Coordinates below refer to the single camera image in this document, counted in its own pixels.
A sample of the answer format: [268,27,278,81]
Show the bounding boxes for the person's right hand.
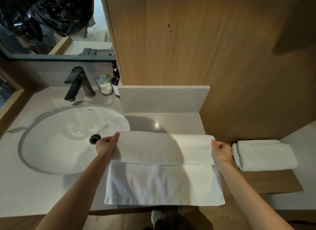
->
[211,139,234,165]

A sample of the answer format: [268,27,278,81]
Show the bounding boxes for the person's left hand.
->
[95,131,120,157]

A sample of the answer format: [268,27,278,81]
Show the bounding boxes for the white towel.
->
[231,139,299,172]
[104,130,226,206]

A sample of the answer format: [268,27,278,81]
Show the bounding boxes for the person's left forearm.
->
[35,150,112,230]

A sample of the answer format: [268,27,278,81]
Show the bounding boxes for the person's right forearm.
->
[217,160,295,230]

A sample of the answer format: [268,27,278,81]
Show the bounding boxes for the person's dark trousers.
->
[152,213,196,230]

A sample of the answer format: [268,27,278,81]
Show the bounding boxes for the person's white shoe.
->
[151,208,166,227]

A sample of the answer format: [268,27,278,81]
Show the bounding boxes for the black sink drain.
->
[89,134,102,146]

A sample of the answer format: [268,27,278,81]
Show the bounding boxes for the white oval sink basin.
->
[20,105,131,175]

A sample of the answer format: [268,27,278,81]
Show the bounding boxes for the glass jar with cotton pads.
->
[94,74,114,96]

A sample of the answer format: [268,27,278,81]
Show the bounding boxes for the dark pump bottle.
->
[111,62,121,98]

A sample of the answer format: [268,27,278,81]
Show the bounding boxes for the black faucet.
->
[64,66,96,102]

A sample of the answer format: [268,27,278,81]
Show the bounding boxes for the grey stone backsplash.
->
[117,85,211,114]

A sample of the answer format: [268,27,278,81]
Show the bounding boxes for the wooden back panel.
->
[98,0,316,144]

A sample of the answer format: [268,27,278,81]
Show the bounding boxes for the wall mirror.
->
[0,0,117,63]

